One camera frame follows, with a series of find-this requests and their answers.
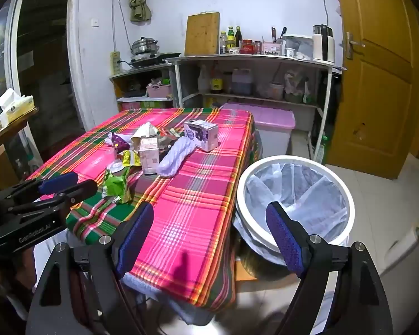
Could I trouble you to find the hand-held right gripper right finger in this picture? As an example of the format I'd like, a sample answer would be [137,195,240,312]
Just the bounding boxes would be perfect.
[265,200,395,335]

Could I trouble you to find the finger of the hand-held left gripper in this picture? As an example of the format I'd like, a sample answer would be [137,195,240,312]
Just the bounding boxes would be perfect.
[0,172,80,201]
[9,180,98,215]

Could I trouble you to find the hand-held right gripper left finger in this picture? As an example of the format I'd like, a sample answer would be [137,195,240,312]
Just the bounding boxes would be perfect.
[26,202,155,335]

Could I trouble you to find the green snack wrapper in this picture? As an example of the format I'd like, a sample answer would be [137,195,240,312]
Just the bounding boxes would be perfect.
[102,167,133,204]

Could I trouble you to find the white round bin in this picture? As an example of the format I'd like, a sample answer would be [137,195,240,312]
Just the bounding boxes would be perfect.
[235,156,356,266]

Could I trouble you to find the white paper bag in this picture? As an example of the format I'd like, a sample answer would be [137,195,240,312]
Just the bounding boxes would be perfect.
[131,122,159,150]

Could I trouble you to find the purple milk carton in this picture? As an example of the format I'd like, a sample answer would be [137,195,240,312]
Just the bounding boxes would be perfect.
[184,119,219,152]

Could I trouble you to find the clear plastic bin liner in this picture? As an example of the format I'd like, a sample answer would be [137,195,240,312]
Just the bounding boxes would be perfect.
[232,162,350,266]

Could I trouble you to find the yellow snack wrapper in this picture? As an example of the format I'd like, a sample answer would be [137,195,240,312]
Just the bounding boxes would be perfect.
[116,149,141,166]

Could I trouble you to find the purple snack wrapper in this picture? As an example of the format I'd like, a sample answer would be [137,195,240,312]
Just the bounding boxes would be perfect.
[106,133,131,150]

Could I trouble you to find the pink plaid tablecloth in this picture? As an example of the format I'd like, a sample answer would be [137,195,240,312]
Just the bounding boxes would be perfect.
[26,107,264,316]

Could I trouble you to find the wooden side table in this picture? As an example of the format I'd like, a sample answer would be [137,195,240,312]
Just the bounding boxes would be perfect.
[0,108,39,182]

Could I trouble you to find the pink drink carton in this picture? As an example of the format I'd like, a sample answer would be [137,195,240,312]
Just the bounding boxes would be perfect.
[139,137,160,175]

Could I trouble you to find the white tissue box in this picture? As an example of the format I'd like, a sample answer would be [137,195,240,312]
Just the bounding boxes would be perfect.
[0,88,34,124]

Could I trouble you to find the white purple plastic package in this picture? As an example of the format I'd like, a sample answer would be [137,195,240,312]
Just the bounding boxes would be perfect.
[157,136,197,177]

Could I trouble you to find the green glass bottle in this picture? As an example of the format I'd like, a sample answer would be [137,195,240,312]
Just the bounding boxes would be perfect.
[314,136,327,163]

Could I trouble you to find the small red wrapper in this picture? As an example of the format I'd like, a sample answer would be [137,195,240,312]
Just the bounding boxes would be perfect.
[159,127,184,140]

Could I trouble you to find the green printed box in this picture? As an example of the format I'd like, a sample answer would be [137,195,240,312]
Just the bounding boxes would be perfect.
[120,99,173,111]

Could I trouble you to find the pink lidded storage box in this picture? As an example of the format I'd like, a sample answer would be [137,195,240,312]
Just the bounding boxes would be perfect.
[221,103,296,156]

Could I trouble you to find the pink plastic basket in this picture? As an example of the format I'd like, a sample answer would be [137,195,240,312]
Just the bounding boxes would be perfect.
[147,84,172,98]

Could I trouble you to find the small white metal shelf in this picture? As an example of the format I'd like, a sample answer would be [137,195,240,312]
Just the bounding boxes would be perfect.
[109,63,177,112]

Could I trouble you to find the glass sliding door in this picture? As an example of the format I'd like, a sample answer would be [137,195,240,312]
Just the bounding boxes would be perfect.
[0,0,91,168]

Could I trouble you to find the black induction cooker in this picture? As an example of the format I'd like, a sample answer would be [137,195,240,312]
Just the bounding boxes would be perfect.
[127,53,182,68]

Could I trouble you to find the bundle of plastic bags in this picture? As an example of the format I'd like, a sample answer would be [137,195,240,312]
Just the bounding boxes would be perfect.
[284,71,313,103]

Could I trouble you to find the steel steamer pot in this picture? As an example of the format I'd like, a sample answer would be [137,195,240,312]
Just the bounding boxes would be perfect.
[130,36,160,56]

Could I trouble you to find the dark liquid jug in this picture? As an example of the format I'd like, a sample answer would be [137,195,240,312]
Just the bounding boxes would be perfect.
[231,69,254,95]

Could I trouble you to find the white plastic bottle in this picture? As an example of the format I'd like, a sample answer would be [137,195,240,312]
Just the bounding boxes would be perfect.
[197,64,210,93]

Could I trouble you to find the dark yellow-label bottle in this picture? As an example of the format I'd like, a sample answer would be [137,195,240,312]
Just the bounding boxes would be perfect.
[209,64,224,94]

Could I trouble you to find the yellow wooden door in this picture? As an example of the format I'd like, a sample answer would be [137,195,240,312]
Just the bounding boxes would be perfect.
[326,0,419,180]

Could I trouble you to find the large white metal shelf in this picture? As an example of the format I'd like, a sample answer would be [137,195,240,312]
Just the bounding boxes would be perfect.
[168,54,343,161]

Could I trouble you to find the pink knife holder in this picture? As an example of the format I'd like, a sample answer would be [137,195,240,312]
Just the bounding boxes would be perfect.
[261,41,283,56]

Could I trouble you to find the clear plastic container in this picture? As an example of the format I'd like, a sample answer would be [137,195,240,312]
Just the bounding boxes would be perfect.
[283,34,315,59]

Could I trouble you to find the wooden cutting board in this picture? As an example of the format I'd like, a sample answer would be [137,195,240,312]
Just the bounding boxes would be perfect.
[184,12,220,56]

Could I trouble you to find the white electric kettle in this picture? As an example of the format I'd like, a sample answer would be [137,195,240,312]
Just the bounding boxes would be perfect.
[312,24,336,61]

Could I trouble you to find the thin wall cable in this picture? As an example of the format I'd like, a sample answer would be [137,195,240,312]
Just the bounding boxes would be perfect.
[112,0,131,53]

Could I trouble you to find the black-handled knives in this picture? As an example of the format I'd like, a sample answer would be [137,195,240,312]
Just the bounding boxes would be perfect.
[270,27,287,44]

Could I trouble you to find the metal door handle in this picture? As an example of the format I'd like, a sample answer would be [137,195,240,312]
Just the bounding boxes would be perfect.
[345,32,366,60]

